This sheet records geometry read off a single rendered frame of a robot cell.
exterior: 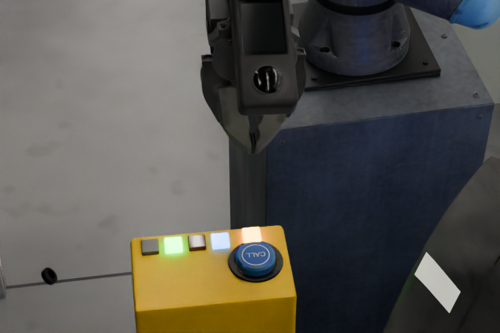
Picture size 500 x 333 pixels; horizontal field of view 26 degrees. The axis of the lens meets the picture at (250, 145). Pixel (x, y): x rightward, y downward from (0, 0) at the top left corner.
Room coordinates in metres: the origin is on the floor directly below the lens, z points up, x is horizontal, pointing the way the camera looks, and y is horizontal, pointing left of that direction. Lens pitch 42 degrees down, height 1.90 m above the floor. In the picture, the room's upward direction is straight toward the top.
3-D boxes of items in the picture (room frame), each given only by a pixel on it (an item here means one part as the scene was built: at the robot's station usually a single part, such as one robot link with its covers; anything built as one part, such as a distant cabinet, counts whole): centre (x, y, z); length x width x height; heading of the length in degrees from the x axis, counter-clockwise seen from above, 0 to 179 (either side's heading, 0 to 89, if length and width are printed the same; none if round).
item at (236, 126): (0.75, 0.02, 1.26); 0.06 x 0.03 x 0.09; 6
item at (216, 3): (0.76, 0.00, 1.37); 0.09 x 0.08 x 0.12; 6
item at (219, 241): (0.76, 0.03, 1.08); 0.02 x 0.02 x 0.01; 7
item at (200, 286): (0.73, 0.04, 1.02); 0.16 x 0.10 x 0.11; 97
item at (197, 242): (0.75, 0.05, 1.08); 0.02 x 0.02 x 0.01; 7
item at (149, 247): (0.75, 0.10, 1.08); 0.02 x 0.02 x 0.01; 7
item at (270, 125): (0.76, -0.02, 1.26); 0.06 x 0.03 x 0.09; 6
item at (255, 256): (0.73, -0.01, 1.08); 0.04 x 0.04 x 0.02
